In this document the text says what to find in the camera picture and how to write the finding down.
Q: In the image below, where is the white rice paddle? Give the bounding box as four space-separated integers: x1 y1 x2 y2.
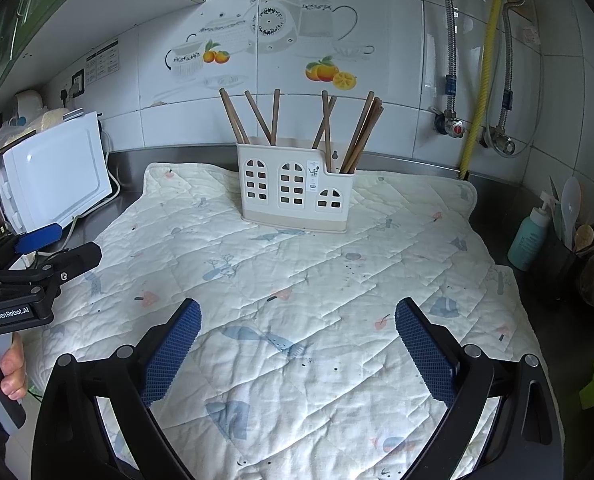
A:
560 177 581 250

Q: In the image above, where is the white quilted mat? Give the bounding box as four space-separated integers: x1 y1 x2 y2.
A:
24 162 541 479

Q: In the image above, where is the wall power socket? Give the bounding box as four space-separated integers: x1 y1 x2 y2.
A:
70 68 86 99

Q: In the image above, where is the right braided metal hose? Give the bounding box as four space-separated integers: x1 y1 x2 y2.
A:
494 0 528 137

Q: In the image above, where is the wooden chopstick three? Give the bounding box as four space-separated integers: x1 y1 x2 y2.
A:
270 88 281 146

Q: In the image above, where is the left braided metal hose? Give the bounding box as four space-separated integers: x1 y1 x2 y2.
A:
433 0 460 122

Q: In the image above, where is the red-handled water valve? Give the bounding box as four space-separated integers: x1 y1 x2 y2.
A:
429 107 467 139

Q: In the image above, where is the chrome water valve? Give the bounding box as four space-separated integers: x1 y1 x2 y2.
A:
480 126 516 158

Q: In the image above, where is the wooden chopstick five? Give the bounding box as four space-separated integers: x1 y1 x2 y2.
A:
311 96 337 150

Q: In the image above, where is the wooden chopstick six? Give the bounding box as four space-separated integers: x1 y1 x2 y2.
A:
343 96 383 175

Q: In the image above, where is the person's left hand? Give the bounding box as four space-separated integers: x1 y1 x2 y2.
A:
0 333 28 401

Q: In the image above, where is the wooden chopstick one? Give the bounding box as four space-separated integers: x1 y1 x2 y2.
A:
218 86 248 146

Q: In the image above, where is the wooden chopstick four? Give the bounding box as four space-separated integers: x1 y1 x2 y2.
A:
222 90 252 146

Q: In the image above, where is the yellow gas pipe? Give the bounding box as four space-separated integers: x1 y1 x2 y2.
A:
458 0 503 180

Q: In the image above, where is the teal spray bottle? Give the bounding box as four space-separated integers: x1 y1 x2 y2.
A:
507 192 554 271

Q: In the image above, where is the wooden chopstick seven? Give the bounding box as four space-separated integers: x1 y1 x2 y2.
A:
348 100 385 175

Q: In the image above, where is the wooden chopstick two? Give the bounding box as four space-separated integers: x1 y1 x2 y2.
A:
244 90 272 145

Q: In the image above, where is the wooden spoon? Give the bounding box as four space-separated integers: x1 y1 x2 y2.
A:
574 223 594 254

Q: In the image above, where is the white power cable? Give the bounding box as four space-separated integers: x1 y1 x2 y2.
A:
62 123 124 252

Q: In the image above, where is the wooden chopstick nine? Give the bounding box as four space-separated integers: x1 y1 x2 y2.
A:
322 90 333 172

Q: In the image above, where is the braided metal hose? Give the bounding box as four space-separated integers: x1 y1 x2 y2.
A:
494 0 528 137
433 0 460 122

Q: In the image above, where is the wooden chopstick eight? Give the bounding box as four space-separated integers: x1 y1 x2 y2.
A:
339 91 375 174

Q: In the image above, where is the white plastic utensil holder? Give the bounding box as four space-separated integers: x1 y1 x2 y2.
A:
237 138 353 233

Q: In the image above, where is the white electric kettle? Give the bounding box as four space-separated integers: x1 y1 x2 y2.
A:
15 90 43 126

